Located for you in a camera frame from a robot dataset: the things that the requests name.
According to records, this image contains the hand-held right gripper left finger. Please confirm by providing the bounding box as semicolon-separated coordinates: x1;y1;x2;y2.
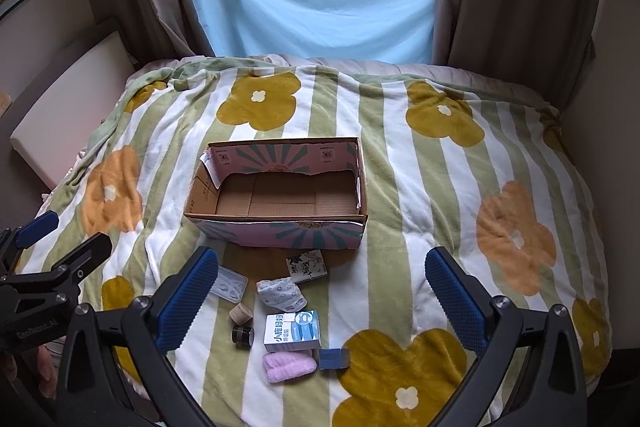
55;247;221;427

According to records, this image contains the pink fluffy cloth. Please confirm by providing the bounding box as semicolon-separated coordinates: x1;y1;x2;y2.
262;351;318;384

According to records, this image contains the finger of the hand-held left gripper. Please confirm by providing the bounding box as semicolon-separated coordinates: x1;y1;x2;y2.
0;210;60;273
0;233;113;289

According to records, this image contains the clear plastic case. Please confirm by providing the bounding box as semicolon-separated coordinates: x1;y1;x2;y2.
212;268;248;301

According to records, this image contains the person's left hand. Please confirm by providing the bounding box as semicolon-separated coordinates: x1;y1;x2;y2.
37;349;59;383

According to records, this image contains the white padded panel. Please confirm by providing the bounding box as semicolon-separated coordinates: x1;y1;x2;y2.
10;29;138;190

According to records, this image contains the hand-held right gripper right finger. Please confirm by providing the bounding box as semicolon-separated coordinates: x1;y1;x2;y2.
425;246;588;427

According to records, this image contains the small blue box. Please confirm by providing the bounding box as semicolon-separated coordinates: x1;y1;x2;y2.
318;347;351;370

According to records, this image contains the white patterned packet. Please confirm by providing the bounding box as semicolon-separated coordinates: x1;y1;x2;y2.
256;276;306;314

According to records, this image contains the white and blue box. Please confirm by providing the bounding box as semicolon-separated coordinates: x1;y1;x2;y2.
263;309;322;353

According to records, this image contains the beige tape roll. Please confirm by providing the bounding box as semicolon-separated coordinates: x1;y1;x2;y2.
229;302;254;325

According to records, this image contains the floral striped blanket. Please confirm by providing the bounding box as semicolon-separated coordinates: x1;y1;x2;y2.
15;57;613;427

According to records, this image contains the beige duvet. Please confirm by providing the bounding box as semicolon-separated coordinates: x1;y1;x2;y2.
125;53;561;118

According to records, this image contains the small printed packet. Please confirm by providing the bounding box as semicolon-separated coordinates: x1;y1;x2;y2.
285;249;326;284

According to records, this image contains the small black jar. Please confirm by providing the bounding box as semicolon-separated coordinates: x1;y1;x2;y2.
231;325;256;347

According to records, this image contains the pink printed cardboard box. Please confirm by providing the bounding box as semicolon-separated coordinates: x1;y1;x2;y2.
183;136;370;252

